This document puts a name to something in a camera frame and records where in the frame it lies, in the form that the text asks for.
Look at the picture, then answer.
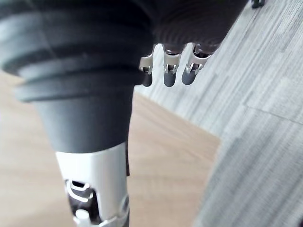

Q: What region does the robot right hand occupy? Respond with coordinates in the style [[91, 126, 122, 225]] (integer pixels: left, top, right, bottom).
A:
[[0, 0, 249, 227]]

